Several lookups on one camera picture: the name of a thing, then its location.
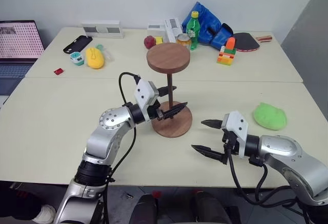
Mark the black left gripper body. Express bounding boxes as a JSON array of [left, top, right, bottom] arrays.
[[147, 87, 166, 121]]

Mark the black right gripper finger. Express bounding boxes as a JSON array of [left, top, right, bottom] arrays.
[[200, 118, 226, 131], [191, 144, 229, 165]]

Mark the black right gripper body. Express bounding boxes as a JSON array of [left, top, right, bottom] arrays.
[[221, 128, 240, 158]]

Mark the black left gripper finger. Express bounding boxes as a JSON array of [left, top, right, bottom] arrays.
[[158, 85, 177, 97], [160, 101, 189, 120]]

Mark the wooden pole with round disc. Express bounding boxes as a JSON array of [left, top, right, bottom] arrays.
[[147, 42, 191, 121]]

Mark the round wooden base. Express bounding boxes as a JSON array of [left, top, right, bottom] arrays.
[[151, 100, 193, 138]]

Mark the green plush toy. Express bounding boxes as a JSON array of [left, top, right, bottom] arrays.
[[252, 102, 288, 131]]

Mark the red toy apple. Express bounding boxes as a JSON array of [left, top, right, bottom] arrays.
[[143, 36, 157, 50]]

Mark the metal can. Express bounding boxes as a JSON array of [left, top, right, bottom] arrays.
[[176, 33, 192, 47]]

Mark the dark rounded shape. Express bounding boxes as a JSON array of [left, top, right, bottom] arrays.
[[190, 189, 232, 224], [129, 192, 160, 224]]

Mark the small white box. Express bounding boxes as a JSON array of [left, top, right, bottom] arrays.
[[147, 23, 166, 38]]

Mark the tall white box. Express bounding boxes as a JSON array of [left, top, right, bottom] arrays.
[[163, 17, 184, 44]]

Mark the green plastic bottle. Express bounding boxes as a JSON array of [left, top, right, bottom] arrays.
[[186, 11, 201, 51]]

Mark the colourful toy brick build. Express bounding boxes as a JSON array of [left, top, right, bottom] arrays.
[[216, 45, 237, 67]]

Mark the yellow plush toy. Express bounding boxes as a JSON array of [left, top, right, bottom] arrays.
[[85, 47, 106, 70]]

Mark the blue bag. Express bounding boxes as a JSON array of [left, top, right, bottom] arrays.
[[181, 2, 234, 51]]

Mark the orange toy piece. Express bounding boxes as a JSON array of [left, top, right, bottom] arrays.
[[224, 37, 237, 51]]

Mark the wide white grey box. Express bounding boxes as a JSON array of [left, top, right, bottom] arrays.
[[81, 20, 125, 39]]

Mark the black table tennis paddle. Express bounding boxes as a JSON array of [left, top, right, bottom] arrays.
[[231, 32, 273, 53]]

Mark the small teal white toy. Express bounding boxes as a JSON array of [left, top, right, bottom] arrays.
[[70, 51, 86, 67]]

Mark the grey partition panel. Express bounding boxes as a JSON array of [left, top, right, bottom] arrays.
[[280, 0, 328, 123]]

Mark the white shoe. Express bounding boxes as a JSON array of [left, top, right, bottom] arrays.
[[32, 204, 56, 222]]

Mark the open laptop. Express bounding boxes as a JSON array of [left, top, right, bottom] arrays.
[[0, 20, 46, 107]]

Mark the black red bag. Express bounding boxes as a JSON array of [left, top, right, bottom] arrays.
[[0, 181, 42, 221]]

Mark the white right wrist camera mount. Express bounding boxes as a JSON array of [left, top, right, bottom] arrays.
[[221, 110, 249, 156]]

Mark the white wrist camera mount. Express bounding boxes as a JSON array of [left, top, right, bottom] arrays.
[[221, 110, 249, 156], [133, 79, 160, 121]]

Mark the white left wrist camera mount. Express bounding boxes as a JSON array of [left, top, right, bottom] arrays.
[[133, 79, 160, 121]]

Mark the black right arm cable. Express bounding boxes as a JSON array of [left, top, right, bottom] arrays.
[[227, 152, 308, 207]]

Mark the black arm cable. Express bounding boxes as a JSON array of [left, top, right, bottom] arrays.
[[227, 152, 308, 207], [104, 72, 141, 224]]

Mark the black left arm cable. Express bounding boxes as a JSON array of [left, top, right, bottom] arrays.
[[104, 72, 141, 224]]

